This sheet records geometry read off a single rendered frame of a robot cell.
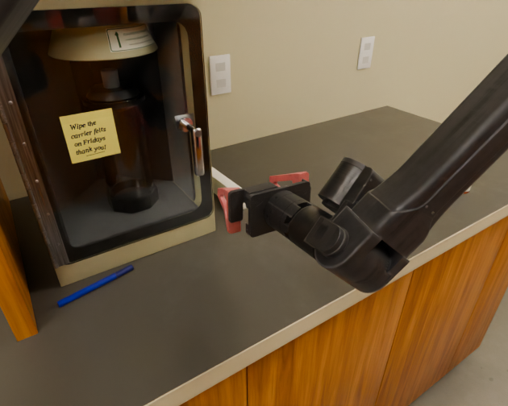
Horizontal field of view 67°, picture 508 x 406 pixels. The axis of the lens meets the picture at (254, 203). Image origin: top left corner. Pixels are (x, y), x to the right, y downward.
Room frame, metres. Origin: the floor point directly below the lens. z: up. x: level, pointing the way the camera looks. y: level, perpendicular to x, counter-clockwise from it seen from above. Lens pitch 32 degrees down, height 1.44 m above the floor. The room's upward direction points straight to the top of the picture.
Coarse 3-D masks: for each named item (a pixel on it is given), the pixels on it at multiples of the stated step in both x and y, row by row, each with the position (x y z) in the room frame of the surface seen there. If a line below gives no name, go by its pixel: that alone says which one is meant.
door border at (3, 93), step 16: (0, 64) 0.51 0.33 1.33; (0, 80) 0.51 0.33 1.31; (0, 96) 0.51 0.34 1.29; (16, 112) 0.51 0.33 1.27; (16, 128) 0.51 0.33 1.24; (16, 144) 0.51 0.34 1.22; (16, 160) 0.50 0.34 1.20; (32, 160) 0.51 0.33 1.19; (32, 176) 0.51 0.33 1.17; (32, 192) 0.51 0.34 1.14; (48, 208) 0.51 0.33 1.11; (48, 224) 0.51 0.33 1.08; (64, 256) 0.51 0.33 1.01
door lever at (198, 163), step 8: (184, 120) 0.65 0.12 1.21; (184, 128) 0.64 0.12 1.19; (192, 128) 0.61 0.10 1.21; (200, 128) 0.61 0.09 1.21; (192, 136) 0.61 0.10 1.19; (200, 136) 0.61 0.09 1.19; (192, 144) 0.61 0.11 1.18; (200, 144) 0.61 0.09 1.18; (200, 152) 0.61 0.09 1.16; (200, 160) 0.61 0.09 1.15; (200, 168) 0.61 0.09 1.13
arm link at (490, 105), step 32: (480, 96) 0.37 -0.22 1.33; (448, 128) 0.36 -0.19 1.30; (480, 128) 0.34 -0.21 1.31; (416, 160) 0.35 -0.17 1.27; (448, 160) 0.33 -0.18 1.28; (480, 160) 0.33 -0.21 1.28; (384, 192) 0.34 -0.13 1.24; (416, 192) 0.32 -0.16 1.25; (448, 192) 0.32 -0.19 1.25; (352, 224) 0.32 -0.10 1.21; (384, 224) 0.31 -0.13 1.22; (416, 224) 0.31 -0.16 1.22; (320, 256) 0.32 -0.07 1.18; (352, 256) 0.29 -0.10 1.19; (384, 256) 0.31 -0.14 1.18
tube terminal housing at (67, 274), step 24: (48, 0) 0.57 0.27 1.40; (72, 0) 0.58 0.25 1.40; (96, 0) 0.60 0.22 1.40; (120, 0) 0.62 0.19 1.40; (144, 0) 0.64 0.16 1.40; (168, 0) 0.66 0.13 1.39; (192, 0) 0.68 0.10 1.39; (144, 240) 0.60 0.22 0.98; (168, 240) 0.63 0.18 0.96; (72, 264) 0.53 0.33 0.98; (96, 264) 0.55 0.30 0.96; (120, 264) 0.57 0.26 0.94
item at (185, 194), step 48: (48, 48) 0.55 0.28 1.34; (96, 48) 0.58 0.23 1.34; (144, 48) 0.62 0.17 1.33; (192, 48) 0.66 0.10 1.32; (48, 96) 0.54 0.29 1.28; (96, 96) 0.57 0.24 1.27; (144, 96) 0.61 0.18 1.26; (192, 96) 0.66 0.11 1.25; (48, 144) 0.53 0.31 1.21; (144, 144) 0.61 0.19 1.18; (48, 192) 0.52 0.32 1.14; (96, 192) 0.56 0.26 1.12; (144, 192) 0.60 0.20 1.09; (192, 192) 0.65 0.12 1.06; (96, 240) 0.55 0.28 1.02
